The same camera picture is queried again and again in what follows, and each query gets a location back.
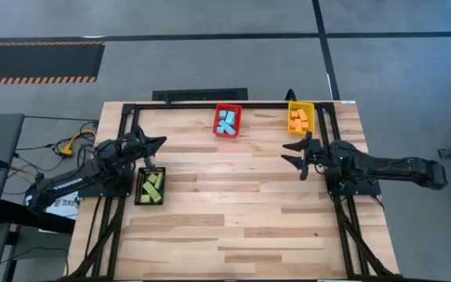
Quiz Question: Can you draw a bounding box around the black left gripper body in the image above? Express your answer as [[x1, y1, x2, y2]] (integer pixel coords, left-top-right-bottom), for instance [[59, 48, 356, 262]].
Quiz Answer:
[[129, 125, 155, 169]]

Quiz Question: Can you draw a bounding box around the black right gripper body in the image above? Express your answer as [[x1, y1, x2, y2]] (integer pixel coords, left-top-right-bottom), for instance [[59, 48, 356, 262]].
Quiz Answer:
[[298, 131, 327, 182]]

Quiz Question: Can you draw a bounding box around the yellow plastic basket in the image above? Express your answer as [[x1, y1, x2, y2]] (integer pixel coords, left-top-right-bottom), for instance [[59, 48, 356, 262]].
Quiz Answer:
[[287, 100, 316, 136]]

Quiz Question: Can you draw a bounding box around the black plastic basket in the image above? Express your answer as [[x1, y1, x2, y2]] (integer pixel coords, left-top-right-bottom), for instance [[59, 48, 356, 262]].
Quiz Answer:
[[134, 166, 167, 207]]

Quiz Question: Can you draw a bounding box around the black perforated panel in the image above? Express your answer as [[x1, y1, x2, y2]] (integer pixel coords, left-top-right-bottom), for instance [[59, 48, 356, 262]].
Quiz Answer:
[[151, 87, 249, 103]]

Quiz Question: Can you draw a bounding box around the red plastic basket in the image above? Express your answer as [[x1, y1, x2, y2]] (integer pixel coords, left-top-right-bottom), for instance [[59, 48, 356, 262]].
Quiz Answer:
[[212, 103, 244, 139]]

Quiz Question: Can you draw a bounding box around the white printed paper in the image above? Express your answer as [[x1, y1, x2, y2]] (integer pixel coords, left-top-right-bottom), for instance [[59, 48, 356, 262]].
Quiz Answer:
[[45, 195, 81, 221]]

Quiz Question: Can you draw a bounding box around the black floor stand beam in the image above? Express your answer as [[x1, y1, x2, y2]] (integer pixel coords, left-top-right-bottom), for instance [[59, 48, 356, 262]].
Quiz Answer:
[[0, 198, 77, 235]]

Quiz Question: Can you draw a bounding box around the black hazard-striped floor mat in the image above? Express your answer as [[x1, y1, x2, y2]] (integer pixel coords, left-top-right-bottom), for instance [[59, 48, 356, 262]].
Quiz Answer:
[[0, 41, 106, 85]]

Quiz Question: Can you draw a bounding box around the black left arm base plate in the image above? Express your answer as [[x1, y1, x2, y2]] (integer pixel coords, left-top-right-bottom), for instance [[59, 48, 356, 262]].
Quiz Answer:
[[77, 172, 132, 198]]

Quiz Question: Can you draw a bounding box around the black cable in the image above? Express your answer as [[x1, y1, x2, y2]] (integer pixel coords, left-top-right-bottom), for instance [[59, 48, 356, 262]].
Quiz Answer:
[[78, 120, 100, 136]]

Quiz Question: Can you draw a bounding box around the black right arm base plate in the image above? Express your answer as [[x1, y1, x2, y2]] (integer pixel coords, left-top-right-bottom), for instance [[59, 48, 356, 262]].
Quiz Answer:
[[324, 164, 382, 197]]

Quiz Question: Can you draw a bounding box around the yellow cable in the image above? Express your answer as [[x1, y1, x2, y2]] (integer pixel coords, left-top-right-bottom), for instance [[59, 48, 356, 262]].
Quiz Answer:
[[60, 129, 97, 157]]

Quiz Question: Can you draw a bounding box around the black aluminium table frame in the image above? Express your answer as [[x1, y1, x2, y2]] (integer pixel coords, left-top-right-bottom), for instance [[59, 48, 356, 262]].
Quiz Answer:
[[63, 100, 402, 282]]

